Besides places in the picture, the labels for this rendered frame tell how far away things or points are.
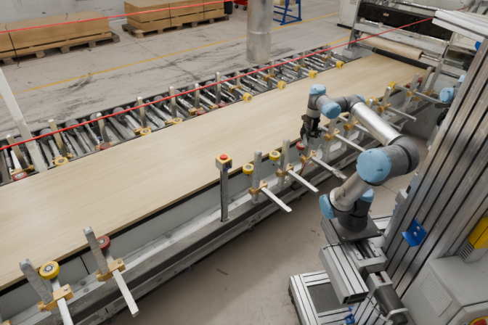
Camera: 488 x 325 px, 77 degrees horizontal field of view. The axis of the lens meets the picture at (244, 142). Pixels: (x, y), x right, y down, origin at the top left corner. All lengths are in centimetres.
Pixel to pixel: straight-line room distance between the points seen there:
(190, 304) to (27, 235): 120
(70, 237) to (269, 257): 156
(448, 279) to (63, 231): 182
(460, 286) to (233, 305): 158
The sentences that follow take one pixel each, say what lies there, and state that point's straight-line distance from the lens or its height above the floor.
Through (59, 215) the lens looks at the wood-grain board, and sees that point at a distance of 209.
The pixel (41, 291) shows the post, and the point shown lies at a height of 96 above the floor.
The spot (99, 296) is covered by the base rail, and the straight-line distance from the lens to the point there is 193.
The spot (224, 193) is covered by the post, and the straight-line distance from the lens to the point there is 188.
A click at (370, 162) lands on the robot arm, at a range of 118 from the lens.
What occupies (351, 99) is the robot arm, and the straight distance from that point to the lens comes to 150.
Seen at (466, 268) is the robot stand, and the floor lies 123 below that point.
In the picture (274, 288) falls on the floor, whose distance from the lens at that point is 264.
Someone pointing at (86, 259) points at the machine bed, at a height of 75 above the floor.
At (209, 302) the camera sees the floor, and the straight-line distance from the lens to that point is 258.
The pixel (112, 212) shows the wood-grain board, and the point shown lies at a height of 90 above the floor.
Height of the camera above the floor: 230
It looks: 36 degrees down
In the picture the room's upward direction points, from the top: 2 degrees clockwise
